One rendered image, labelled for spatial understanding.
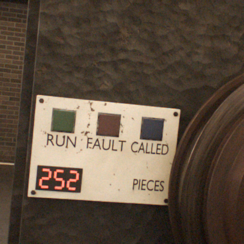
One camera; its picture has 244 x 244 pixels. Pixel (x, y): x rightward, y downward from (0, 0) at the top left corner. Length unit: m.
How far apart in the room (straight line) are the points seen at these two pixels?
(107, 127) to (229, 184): 0.23
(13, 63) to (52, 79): 6.02
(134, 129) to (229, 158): 0.19
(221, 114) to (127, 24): 0.25
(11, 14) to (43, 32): 6.11
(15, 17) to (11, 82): 1.05
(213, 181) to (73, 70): 0.31
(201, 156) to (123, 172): 0.17
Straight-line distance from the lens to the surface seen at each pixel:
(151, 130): 0.71
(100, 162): 0.71
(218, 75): 0.78
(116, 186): 0.72
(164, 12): 0.76
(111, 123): 0.70
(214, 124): 0.61
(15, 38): 6.77
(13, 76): 6.72
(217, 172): 0.60
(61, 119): 0.69
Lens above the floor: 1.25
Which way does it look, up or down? 3 degrees down
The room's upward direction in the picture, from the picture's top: 6 degrees clockwise
